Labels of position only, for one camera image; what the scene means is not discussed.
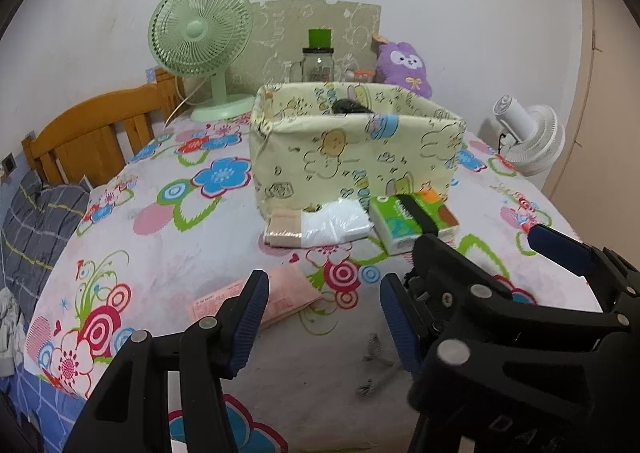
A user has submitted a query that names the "wall power socket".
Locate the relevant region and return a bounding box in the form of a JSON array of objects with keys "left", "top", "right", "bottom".
[{"left": 1, "top": 154, "right": 16, "bottom": 176}]

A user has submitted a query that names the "white soft cloth pack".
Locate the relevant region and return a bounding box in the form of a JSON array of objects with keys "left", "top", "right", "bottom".
[{"left": 300, "top": 198, "right": 373, "bottom": 248}]

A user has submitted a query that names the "pink packet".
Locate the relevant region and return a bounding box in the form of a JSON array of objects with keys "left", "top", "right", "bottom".
[{"left": 192, "top": 265, "right": 321, "bottom": 329}]

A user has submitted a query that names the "white fan power cord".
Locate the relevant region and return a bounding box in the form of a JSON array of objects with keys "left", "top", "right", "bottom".
[{"left": 162, "top": 77, "right": 206, "bottom": 128}]

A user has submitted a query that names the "grey plaid pillow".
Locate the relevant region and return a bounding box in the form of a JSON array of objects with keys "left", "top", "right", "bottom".
[{"left": 1, "top": 170, "right": 89, "bottom": 320}]

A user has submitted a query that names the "green tissue pack black band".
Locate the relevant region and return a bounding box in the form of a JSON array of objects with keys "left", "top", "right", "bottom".
[{"left": 369, "top": 190, "right": 459, "bottom": 256}]

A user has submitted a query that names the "beige wrapped packet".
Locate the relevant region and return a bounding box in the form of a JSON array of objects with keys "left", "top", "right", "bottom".
[{"left": 264, "top": 209, "right": 303, "bottom": 248}]

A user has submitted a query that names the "glass jar with green lid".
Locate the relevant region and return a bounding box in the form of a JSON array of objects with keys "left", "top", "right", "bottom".
[{"left": 290, "top": 28, "right": 334, "bottom": 82}]

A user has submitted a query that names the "wooden bed headboard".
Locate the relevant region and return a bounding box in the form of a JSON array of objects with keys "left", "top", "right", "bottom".
[{"left": 22, "top": 69, "right": 178, "bottom": 185}]

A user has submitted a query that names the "beige cartoon cardboard panel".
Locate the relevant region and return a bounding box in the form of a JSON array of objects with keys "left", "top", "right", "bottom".
[{"left": 226, "top": 0, "right": 382, "bottom": 94}]

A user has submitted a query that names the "white standing fan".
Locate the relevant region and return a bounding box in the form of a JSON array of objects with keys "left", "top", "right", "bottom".
[{"left": 492, "top": 95, "right": 565, "bottom": 176}]

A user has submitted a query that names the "green desk fan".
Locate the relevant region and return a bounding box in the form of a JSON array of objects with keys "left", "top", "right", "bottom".
[{"left": 148, "top": 0, "right": 254, "bottom": 121}]

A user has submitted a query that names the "small jar orange lid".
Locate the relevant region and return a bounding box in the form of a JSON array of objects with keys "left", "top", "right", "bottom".
[{"left": 345, "top": 69, "right": 375, "bottom": 83}]

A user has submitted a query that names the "yellow cartoon fabric storage box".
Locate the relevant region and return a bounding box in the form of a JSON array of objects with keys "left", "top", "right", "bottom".
[{"left": 248, "top": 82, "right": 466, "bottom": 217}]

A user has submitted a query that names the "floral patterned tablecloth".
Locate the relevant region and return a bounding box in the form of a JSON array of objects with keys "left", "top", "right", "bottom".
[{"left": 24, "top": 96, "right": 601, "bottom": 453}]

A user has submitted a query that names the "black plastic bag bundle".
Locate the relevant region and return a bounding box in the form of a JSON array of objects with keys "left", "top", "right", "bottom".
[{"left": 331, "top": 98, "right": 372, "bottom": 115}]

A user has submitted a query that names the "purple bunny plush toy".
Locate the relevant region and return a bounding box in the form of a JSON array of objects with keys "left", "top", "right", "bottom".
[{"left": 375, "top": 42, "right": 433, "bottom": 98}]

